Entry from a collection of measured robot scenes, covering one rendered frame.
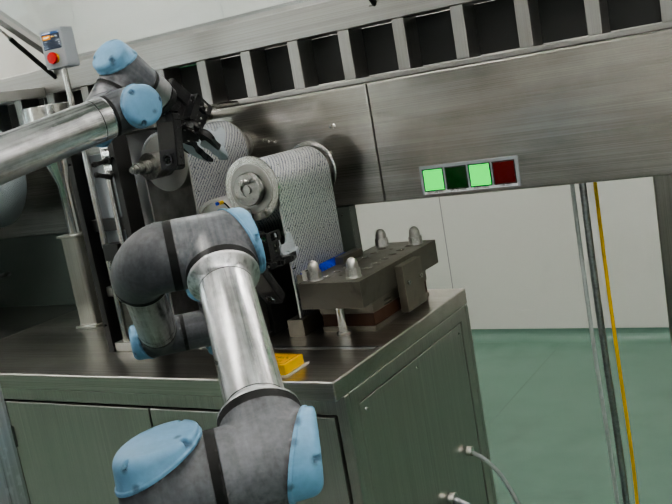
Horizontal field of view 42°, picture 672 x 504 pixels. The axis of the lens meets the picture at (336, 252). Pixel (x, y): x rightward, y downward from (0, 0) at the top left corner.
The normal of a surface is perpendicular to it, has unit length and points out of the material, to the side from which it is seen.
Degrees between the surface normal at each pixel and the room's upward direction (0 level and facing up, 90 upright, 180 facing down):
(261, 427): 32
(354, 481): 90
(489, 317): 90
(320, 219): 90
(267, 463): 69
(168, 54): 90
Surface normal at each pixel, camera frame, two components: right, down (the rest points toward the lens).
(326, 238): 0.85, -0.06
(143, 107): 0.62, 0.04
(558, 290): -0.50, 0.24
